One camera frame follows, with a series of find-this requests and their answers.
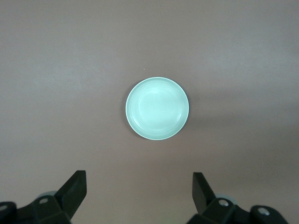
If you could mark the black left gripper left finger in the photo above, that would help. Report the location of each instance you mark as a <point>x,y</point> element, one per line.
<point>63,200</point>

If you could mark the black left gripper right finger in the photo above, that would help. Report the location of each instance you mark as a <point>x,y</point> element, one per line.
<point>217,207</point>

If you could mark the light green round plate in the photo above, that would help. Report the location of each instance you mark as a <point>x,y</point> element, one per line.
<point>157,109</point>

